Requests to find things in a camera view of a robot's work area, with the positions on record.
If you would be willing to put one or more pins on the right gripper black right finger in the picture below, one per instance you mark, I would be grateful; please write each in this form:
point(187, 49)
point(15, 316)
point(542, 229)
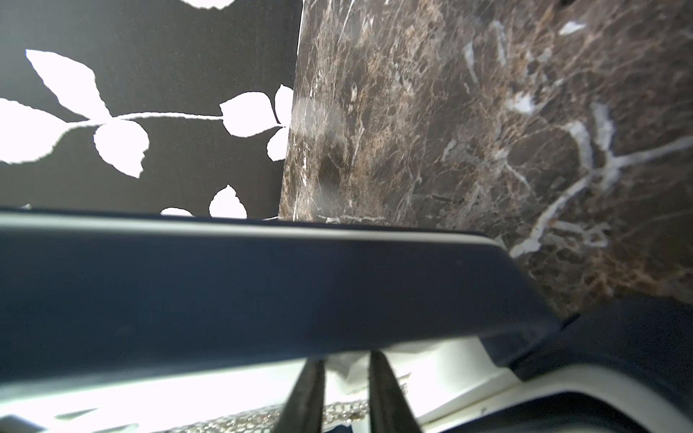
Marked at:
point(388, 407)

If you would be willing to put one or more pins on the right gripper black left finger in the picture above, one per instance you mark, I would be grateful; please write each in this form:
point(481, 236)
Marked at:
point(303, 412)

